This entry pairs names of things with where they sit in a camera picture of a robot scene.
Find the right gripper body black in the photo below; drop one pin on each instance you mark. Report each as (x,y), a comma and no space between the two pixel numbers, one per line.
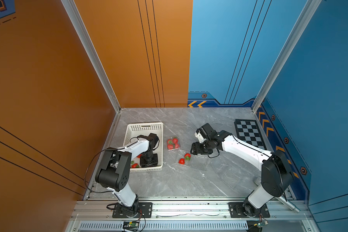
(203,148)

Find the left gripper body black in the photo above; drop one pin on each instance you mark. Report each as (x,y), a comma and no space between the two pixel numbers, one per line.
(150,159)

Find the clear plastic clamshell container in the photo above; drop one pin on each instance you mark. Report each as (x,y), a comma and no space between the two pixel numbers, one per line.
(171,138)
(196,162)

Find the white perforated plastic basket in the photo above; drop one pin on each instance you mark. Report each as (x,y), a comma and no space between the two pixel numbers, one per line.
(136,142)

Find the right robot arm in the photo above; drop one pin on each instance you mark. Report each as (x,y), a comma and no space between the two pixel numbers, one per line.
(276,172)

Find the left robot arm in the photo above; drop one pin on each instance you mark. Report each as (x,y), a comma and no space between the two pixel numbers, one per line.
(114,170)

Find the black white chessboard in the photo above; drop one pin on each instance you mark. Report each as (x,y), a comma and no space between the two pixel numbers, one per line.
(248,131)

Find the green circuit board left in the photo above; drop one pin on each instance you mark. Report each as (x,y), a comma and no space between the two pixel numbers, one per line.
(130,226)

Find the green circuit board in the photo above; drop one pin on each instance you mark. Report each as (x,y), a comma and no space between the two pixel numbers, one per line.
(256,226)
(130,226)

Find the green circuit board right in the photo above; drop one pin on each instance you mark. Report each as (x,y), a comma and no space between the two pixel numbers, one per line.
(256,226)

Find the silver microphone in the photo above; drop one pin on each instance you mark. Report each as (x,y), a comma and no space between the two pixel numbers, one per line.
(288,204)

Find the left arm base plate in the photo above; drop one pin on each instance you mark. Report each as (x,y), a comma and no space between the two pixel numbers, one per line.
(140,209)

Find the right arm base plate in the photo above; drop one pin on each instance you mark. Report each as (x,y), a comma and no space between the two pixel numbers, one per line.
(241,210)

